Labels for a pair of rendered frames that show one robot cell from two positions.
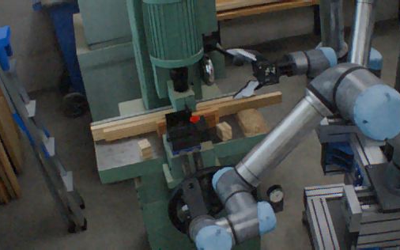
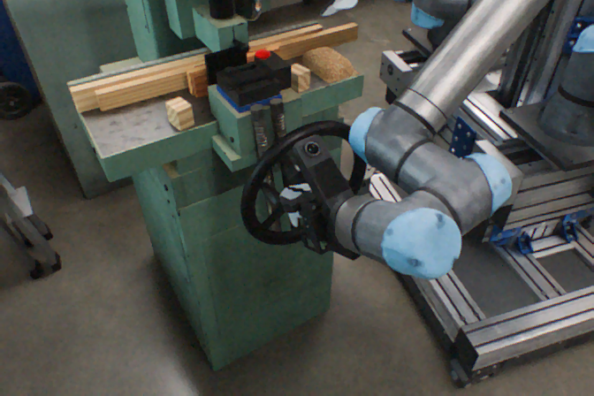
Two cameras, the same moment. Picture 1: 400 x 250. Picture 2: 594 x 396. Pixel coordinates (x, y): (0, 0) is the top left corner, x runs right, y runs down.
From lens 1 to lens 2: 0.67 m
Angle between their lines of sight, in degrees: 18
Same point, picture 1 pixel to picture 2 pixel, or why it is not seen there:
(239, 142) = (321, 92)
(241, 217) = (458, 185)
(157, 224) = (202, 236)
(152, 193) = (195, 186)
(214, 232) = (434, 220)
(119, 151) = (133, 123)
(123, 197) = (110, 212)
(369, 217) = (531, 182)
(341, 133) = not seen: hidden behind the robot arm
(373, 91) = not seen: outside the picture
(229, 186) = (399, 135)
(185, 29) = not seen: outside the picture
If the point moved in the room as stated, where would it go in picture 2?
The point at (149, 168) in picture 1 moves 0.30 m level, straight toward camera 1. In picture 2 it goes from (190, 144) to (254, 245)
